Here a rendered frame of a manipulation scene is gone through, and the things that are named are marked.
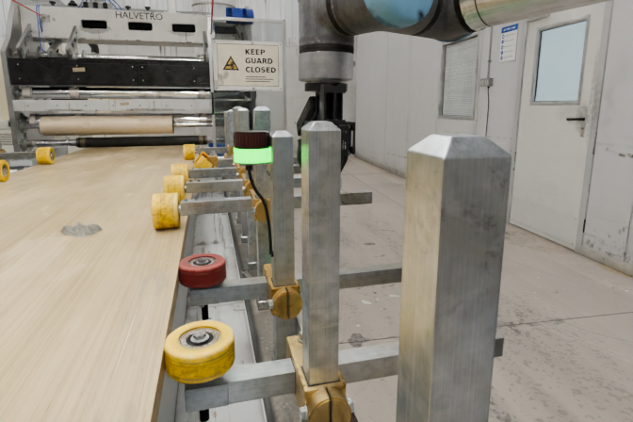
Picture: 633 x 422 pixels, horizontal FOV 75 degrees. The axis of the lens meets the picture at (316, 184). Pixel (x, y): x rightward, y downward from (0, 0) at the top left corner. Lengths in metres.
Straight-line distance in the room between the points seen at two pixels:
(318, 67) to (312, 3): 0.09
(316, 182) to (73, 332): 0.36
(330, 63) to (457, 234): 0.50
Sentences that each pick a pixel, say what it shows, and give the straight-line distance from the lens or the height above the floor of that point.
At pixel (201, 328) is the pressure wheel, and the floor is 0.90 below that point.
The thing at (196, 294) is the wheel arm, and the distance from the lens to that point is 0.77.
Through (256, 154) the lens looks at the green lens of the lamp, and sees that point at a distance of 0.65.
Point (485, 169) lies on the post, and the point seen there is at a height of 1.15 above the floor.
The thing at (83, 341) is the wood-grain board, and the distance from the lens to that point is 0.59.
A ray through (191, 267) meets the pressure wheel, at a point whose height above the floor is 0.91.
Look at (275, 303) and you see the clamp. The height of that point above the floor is 0.85.
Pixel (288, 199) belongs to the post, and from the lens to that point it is 0.68.
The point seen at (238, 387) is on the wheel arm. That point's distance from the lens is 0.56.
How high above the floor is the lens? 1.18
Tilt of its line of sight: 11 degrees down
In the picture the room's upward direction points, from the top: straight up
